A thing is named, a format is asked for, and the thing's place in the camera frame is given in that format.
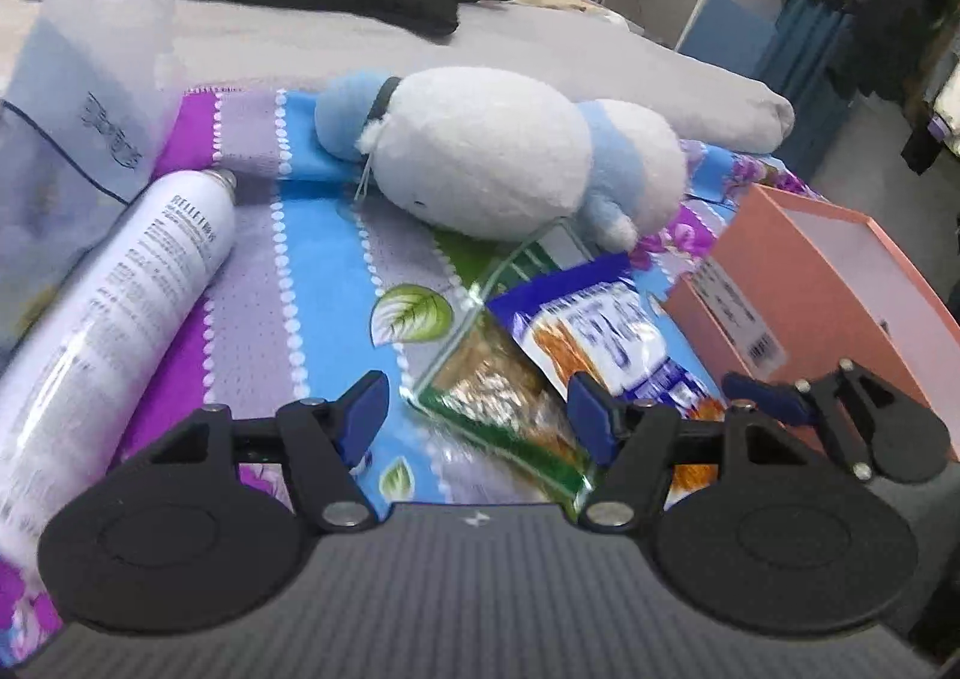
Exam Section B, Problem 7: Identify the white blue plush toy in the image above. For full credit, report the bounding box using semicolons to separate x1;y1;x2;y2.
314;67;688;252

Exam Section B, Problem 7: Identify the blue chair back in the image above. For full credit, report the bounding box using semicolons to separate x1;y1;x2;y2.
677;0;781;78

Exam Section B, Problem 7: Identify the colourful floral bedsheet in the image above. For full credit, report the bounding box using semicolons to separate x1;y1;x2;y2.
0;86;827;658

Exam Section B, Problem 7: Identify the blue curtain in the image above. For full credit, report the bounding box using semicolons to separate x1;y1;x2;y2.
757;0;854;181

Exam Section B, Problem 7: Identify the blue white snack bag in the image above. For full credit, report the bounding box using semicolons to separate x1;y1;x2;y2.
487;253;726;489

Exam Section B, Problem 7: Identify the translucent plastic bag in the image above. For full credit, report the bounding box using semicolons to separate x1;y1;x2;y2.
2;0;182;353

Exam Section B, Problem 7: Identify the green clear snack bag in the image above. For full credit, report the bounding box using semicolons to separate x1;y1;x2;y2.
412;221;596;512

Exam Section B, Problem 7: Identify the white spray can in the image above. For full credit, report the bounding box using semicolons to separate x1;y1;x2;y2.
2;169;236;573

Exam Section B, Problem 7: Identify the pink cardboard box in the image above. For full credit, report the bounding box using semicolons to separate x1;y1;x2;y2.
665;187;958;431

